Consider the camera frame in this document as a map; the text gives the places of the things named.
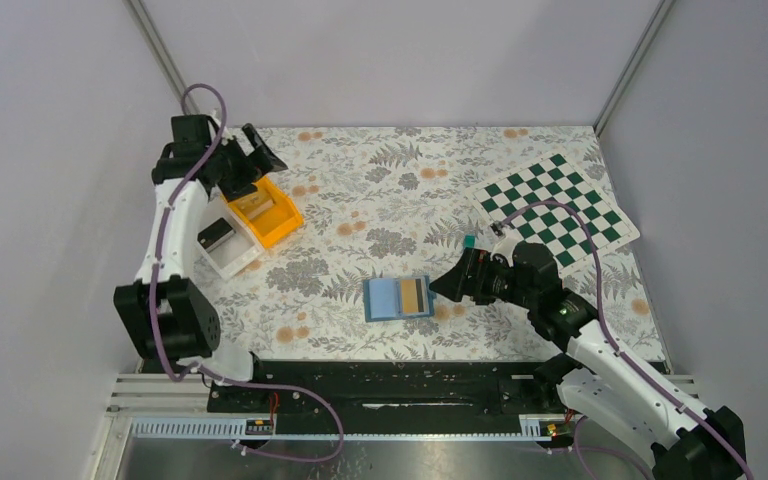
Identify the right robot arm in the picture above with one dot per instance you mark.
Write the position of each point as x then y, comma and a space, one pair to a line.
597, 375

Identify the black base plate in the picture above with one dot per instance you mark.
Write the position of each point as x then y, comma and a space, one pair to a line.
392, 397

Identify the white plastic bin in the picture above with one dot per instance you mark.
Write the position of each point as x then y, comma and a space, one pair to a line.
239, 251

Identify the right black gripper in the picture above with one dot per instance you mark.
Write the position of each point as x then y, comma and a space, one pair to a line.
475, 278

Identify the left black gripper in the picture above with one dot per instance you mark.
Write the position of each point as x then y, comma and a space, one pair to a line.
242, 162

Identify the blue card holder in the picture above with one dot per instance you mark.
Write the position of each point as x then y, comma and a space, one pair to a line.
381, 297

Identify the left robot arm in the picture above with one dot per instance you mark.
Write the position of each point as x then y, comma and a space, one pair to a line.
166, 316

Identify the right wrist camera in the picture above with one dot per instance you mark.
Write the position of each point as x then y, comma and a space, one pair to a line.
507, 240

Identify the gold credit card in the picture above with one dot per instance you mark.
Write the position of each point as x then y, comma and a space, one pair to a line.
413, 296
255, 204

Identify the orange plastic bin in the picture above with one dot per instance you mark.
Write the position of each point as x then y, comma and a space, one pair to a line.
276, 224

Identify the floral table mat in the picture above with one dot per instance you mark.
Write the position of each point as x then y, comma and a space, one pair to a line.
384, 202

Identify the black item in white bin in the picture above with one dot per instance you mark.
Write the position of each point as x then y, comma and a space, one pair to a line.
215, 234

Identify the green white chessboard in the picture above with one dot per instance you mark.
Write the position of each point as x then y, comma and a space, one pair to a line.
552, 201

